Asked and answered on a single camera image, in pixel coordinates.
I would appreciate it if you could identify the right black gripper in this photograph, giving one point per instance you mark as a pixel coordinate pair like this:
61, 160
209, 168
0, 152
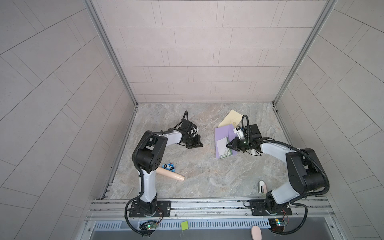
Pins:
235, 142

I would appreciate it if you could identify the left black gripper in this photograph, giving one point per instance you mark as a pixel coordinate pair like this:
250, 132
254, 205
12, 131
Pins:
196, 140

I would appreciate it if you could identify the purple paper sheet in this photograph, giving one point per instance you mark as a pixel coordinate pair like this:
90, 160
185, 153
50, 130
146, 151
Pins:
224, 135

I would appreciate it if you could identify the yellow envelope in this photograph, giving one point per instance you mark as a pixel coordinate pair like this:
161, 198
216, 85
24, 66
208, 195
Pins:
232, 118

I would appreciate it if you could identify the floral green card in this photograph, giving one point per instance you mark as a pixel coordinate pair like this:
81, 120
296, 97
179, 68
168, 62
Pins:
222, 149

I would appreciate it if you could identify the white glue stick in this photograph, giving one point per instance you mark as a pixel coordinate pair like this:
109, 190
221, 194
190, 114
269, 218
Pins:
256, 153

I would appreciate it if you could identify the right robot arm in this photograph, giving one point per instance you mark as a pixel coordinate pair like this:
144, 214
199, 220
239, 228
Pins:
306, 176

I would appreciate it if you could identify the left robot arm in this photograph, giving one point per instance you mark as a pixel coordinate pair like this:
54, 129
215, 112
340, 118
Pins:
148, 154

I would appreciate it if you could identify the blue toy car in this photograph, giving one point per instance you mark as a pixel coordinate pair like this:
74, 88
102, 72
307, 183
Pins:
169, 167

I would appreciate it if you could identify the beige wooden rolling pin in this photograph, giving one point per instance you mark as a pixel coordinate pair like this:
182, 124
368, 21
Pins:
170, 174

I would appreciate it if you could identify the white pink stapler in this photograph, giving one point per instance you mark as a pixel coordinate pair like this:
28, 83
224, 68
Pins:
262, 187

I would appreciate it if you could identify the green sticky note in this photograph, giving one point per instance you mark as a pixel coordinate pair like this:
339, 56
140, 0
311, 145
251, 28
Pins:
184, 225

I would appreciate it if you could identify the right circuit board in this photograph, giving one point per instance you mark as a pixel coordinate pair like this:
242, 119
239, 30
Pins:
278, 225

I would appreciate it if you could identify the circuit board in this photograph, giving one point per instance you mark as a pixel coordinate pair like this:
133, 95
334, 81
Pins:
149, 226
278, 225

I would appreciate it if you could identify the left circuit board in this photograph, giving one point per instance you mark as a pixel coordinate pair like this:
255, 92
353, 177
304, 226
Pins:
149, 226

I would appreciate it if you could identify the pink oval eraser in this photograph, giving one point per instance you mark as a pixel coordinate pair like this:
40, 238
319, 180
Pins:
256, 233

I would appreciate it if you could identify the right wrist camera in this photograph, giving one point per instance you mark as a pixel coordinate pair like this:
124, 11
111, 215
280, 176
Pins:
240, 133

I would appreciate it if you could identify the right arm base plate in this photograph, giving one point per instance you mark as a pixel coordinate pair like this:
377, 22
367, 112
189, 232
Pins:
267, 208

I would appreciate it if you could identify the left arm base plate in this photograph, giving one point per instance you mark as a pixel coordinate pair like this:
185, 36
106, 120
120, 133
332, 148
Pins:
140, 209

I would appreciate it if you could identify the aluminium rail frame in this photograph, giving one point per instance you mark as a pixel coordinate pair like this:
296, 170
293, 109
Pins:
215, 208

